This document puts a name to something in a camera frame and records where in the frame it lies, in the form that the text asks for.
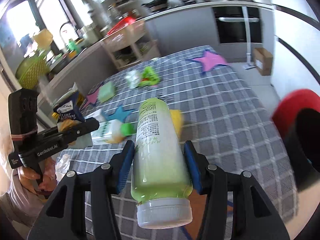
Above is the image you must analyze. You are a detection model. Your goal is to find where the green wavy sponge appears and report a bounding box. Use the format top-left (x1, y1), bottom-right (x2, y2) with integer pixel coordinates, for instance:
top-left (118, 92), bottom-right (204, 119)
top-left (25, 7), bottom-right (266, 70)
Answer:
top-left (98, 81), bottom-right (116, 102)

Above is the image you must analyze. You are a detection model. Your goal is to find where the green drink bottle white cap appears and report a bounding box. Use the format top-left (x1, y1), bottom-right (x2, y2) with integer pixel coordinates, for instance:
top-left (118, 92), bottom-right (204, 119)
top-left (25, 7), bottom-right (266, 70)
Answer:
top-left (131, 98), bottom-right (193, 229)

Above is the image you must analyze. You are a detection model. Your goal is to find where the white green plastic bag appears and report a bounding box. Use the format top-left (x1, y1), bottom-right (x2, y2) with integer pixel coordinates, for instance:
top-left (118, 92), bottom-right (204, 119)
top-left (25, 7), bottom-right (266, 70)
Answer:
top-left (125, 70), bottom-right (142, 89)

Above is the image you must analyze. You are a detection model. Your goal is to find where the black trash bin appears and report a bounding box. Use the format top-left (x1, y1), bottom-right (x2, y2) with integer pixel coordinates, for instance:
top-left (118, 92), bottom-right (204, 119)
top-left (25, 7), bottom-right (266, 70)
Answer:
top-left (284, 108), bottom-right (319, 192)

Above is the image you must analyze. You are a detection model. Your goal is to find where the black kitchen faucet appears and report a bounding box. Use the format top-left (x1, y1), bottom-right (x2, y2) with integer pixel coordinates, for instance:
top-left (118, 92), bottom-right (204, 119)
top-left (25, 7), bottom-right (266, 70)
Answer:
top-left (60, 22), bottom-right (80, 54)

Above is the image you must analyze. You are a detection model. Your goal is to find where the person's left hand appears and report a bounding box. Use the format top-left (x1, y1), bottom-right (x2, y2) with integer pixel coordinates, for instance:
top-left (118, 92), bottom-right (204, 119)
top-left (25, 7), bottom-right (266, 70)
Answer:
top-left (18, 157), bottom-right (57, 194)

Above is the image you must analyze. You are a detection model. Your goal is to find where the blue snack bag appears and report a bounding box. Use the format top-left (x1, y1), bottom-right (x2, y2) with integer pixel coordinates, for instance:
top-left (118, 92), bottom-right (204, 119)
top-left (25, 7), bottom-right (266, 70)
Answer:
top-left (53, 83), bottom-right (85, 132)

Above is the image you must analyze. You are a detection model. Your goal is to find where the white green milk carton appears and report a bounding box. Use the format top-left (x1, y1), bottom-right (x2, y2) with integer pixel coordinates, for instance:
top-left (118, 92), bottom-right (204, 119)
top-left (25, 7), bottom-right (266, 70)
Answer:
top-left (85, 110), bottom-right (135, 146)

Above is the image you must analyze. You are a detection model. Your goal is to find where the red plastic stool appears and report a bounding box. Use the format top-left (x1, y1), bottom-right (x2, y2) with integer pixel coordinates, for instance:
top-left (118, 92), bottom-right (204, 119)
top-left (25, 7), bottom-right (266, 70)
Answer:
top-left (272, 89), bottom-right (319, 138)

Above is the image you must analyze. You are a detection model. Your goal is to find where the grey checked tablecloth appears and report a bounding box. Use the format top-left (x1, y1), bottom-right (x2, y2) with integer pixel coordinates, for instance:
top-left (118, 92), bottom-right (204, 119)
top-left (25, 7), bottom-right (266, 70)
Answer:
top-left (56, 44), bottom-right (299, 240)

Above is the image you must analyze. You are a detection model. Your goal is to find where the yellow sponge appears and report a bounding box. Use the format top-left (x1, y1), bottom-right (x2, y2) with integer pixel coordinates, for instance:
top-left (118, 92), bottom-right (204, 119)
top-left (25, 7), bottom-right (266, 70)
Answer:
top-left (170, 109), bottom-right (184, 139)

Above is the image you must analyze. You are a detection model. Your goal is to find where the green snack wrapper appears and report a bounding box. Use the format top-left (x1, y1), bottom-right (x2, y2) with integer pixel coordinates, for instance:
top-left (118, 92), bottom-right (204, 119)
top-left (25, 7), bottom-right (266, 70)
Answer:
top-left (138, 66), bottom-right (160, 87)

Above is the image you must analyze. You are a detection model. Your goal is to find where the beige storage rack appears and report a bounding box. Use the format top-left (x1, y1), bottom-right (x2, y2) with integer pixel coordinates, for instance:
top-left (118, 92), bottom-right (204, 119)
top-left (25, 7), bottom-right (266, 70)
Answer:
top-left (102, 20), bottom-right (161, 71)

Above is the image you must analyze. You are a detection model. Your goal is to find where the white stick vacuum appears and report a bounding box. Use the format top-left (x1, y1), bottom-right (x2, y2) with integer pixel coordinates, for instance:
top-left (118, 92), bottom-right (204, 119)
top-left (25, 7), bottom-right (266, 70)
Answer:
top-left (217, 6), bottom-right (261, 70)

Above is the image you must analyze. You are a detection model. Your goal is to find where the red plastic basket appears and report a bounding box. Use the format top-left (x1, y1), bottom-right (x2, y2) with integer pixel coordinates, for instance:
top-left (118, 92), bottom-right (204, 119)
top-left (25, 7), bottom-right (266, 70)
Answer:
top-left (107, 16), bottom-right (136, 36)

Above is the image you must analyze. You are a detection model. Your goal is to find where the cardboard box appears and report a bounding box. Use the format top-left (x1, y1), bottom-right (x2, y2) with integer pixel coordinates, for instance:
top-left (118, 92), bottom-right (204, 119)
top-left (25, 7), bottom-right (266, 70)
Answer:
top-left (253, 48), bottom-right (273, 76)

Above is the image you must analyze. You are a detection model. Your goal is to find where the white refrigerator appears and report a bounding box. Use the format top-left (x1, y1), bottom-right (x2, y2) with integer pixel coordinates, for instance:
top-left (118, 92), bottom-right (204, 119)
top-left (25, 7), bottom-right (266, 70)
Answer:
top-left (271, 0), bottom-right (319, 99)

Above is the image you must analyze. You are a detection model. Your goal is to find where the black wok on stove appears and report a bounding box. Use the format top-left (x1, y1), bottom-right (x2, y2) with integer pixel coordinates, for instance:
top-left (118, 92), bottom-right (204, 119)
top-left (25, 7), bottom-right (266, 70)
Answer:
top-left (142, 0), bottom-right (169, 12)

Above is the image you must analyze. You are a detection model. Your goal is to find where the black built-in oven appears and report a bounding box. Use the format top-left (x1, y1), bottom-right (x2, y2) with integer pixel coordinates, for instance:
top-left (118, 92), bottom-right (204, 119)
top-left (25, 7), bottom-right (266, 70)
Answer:
top-left (213, 7), bottom-right (262, 44)

